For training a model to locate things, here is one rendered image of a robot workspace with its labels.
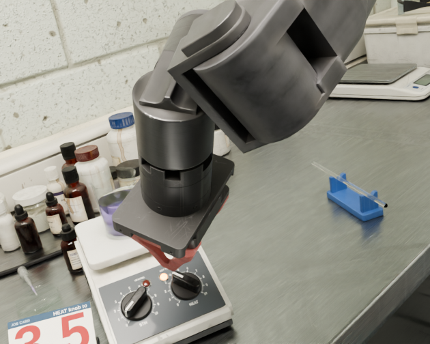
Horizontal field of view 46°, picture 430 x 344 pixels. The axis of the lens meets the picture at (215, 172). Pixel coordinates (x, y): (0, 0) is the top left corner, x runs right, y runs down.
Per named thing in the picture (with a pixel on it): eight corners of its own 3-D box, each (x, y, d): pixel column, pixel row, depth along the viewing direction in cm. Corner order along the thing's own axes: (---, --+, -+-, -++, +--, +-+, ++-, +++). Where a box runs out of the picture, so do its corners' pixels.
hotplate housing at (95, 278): (238, 326, 55) (226, 263, 52) (120, 377, 51) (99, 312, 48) (172, 243, 74) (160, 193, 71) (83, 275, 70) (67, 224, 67)
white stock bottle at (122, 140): (157, 168, 104) (142, 107, 99) (149, 183, 97) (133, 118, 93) (123, 173, 105) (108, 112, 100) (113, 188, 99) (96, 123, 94)
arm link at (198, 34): (231, 20, 28) (314, 126, 32) (263, -72, 35) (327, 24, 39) (92, 103, 34) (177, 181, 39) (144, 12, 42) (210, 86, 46)
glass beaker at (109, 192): (115, 223, 64) (97, 164, 61) (155, 220, 63) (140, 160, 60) (95, 248, 59) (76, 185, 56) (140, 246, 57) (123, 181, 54)
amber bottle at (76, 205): (84, 213, 89) (69, 162, 86) (100, 216, 87) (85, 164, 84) (67, 224, 86) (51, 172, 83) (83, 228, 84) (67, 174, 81)
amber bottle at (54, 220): (61, 227, 86) (48, 187, 83) (74, 229, 84) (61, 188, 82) (48, 235, 84) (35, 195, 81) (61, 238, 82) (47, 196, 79)
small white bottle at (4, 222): (22, 248, 81) (6, 203, 78) (2, 254, 80) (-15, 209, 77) (22, 239, 84) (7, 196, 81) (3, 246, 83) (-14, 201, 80)
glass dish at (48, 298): (64, 293, 67) (59, 279, 66) (63, 318, 62) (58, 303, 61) (22, 305, 66) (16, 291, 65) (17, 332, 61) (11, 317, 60)
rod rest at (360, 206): (384, 215, 71) (383, 192, 70) (363, 222, 70) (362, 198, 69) (345, 190, 80) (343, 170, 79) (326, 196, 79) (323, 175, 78)
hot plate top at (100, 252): (194, 236, 58) (192, 229, 58) (91, 273, 55) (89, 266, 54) (162, 201, 69) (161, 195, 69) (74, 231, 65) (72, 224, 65)
